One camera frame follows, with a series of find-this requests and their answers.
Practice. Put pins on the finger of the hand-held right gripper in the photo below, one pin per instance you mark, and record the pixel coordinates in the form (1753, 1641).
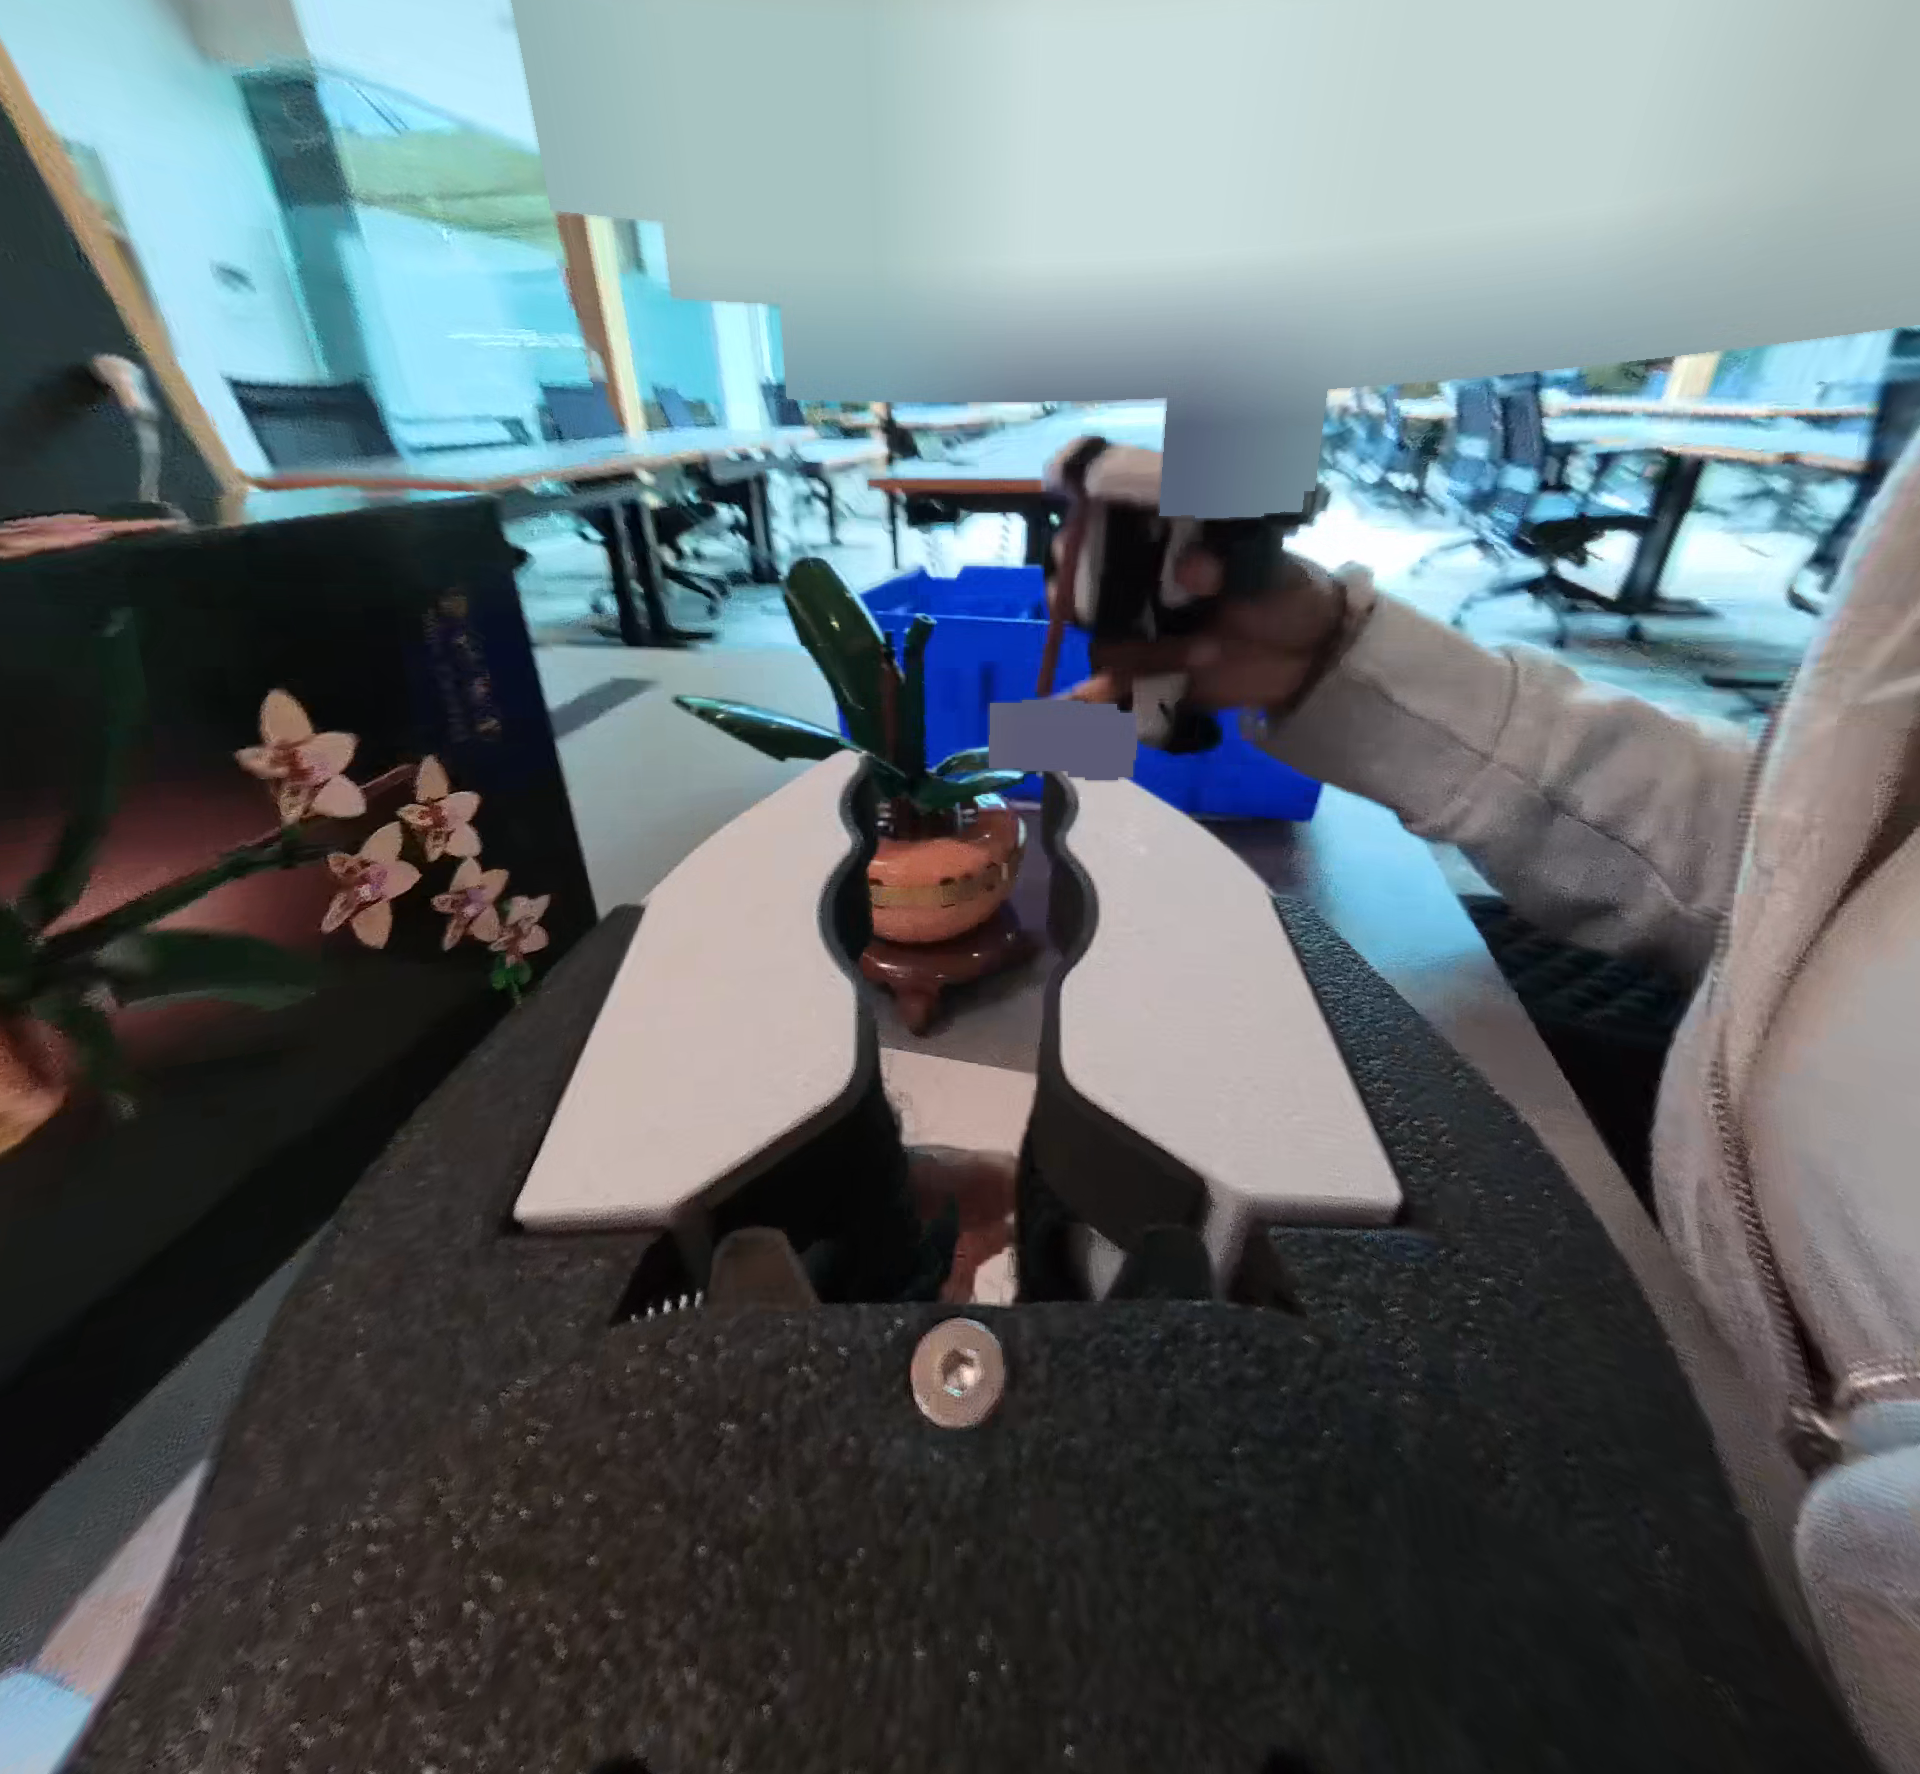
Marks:
(1116, 558)

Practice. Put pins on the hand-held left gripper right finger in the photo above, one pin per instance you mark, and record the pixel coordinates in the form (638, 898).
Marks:
(1214, 1024)

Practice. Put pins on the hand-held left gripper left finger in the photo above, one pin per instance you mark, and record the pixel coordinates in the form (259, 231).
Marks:
(720, 1024)

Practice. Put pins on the brown toy orchid stem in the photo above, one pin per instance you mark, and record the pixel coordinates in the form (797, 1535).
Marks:
(1057, 603)

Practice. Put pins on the toy brick orchid plant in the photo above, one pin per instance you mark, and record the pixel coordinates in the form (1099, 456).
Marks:
(937, 882)

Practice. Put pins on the grey desk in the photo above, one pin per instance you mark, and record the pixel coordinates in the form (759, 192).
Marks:
(676, 768)

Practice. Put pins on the long wood-edged office desk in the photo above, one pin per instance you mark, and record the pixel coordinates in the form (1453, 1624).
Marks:
(525, 469)

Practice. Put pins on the person's right hand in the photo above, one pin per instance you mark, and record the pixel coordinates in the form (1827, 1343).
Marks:
(1274, 633)

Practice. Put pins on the blue plastic bin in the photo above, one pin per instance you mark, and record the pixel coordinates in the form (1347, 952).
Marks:
(960, 626)

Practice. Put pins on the black office chair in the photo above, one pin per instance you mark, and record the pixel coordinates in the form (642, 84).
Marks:
(1561, 513)

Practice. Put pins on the black mesh chair seat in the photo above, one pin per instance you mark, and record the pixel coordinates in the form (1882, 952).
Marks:
(1574, 1024)

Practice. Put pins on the black orchid print box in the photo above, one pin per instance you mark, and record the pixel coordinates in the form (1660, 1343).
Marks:
(226, 782)

